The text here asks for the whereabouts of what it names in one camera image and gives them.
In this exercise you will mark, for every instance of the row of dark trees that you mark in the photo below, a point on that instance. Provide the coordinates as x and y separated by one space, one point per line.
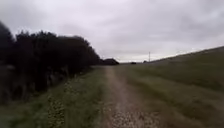
40 60

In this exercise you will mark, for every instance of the thin distant pole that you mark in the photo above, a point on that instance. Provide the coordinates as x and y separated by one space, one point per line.
149 56

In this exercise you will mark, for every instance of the distant dark tree clump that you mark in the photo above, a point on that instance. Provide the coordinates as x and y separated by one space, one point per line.
109 61

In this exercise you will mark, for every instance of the gravel dirt track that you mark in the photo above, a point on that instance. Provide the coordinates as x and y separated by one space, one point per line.
120 103

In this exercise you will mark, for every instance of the grassy hillside slope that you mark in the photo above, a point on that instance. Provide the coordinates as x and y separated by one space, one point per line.
186 83

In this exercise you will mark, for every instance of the grass verge with weeds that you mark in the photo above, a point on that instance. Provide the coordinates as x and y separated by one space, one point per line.
71 103

